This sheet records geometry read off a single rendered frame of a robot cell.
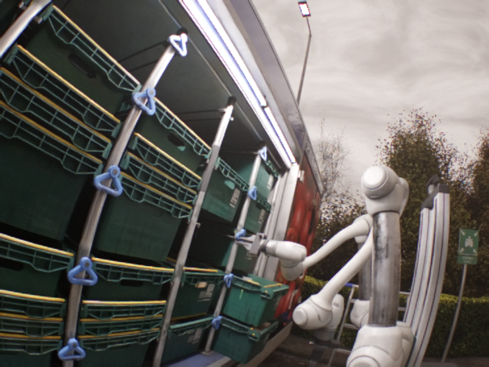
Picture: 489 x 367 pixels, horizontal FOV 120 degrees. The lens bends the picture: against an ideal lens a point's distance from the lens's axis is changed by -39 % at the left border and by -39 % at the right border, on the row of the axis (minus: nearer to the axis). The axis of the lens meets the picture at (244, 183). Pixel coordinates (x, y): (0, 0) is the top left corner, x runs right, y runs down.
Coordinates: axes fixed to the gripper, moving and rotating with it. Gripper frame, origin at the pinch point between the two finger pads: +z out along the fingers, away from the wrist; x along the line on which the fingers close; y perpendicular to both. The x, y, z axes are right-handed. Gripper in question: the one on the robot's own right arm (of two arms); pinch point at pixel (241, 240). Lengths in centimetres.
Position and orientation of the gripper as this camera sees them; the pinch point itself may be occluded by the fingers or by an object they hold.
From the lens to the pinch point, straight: 135.9
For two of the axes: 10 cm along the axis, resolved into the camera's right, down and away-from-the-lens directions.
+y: -2.9, -6.4, -7.1
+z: -8.8, -1.1, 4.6
